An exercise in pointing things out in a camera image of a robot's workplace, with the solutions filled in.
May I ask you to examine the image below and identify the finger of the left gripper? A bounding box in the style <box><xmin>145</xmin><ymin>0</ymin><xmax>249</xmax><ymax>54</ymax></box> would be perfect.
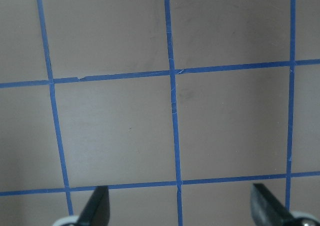
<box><xmin>250</xmin><ymin>183</ymin><xmax>313</xmax><ymax>226</ymax></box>
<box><xmin>76</xmin><ymin>186</ymin><xmax>110</xmax><ymax>226</ymax></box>

